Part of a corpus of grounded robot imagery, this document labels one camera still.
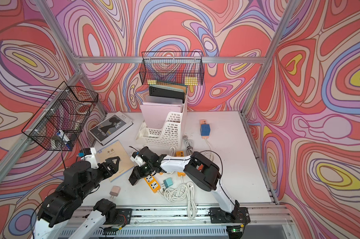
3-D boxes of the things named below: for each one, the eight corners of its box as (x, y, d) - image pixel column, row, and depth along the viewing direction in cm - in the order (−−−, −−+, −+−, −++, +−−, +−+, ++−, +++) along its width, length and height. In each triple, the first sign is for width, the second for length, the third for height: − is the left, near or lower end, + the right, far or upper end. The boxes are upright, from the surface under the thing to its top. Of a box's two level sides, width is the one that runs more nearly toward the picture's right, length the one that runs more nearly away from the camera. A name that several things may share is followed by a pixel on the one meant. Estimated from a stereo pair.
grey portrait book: (90, 133, 108) (88, 130, 105) (121, 113, 121) (119, 110, 119) (102, 146, 101) (100, 143, 99) (134, 123, 115) (132, 120, 112)
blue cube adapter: (201, 136, 105) (202, 130, 99) (200, 130, 109) (201, 124, 103) (208, 136, 105) (210, 130, 99) (208, 130, 109) (209, 124, 103)
